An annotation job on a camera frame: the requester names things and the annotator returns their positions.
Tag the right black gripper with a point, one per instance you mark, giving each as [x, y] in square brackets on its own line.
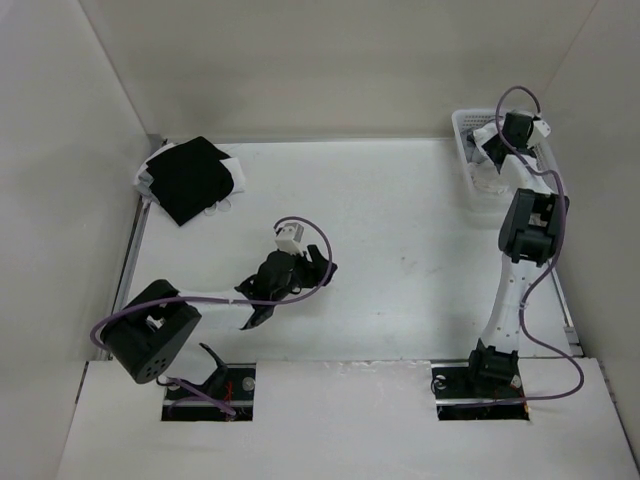
[490, 145]

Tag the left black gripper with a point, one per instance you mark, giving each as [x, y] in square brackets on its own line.
[315, 268]

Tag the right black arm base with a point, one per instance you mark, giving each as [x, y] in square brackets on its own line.
[460, 399]

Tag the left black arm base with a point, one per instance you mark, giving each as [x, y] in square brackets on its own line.
[232, 384]

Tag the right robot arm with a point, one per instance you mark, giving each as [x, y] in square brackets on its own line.
[529, 240]

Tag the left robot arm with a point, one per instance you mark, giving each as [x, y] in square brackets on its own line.
[147, 336]

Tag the folded black tank top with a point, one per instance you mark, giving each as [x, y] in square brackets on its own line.
[190, 180]

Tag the folded grey tank top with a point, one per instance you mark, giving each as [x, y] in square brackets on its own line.
[143, 183]

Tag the white plastic basket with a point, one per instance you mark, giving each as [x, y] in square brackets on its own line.
[463, 120]

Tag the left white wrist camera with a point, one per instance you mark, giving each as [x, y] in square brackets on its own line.
[288, 237]

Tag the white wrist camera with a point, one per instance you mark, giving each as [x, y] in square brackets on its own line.
[288, 237]
[539, 132]

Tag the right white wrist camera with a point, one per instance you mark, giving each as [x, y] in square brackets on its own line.
[539, 132]

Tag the left aluminium table rail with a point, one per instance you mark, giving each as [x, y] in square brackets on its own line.
[133, 246]

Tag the aluminium table rail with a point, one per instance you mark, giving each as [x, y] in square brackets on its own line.
[133, 246]
[569, 327]

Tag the right aluminium table rail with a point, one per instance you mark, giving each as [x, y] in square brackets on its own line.
[569, 327]

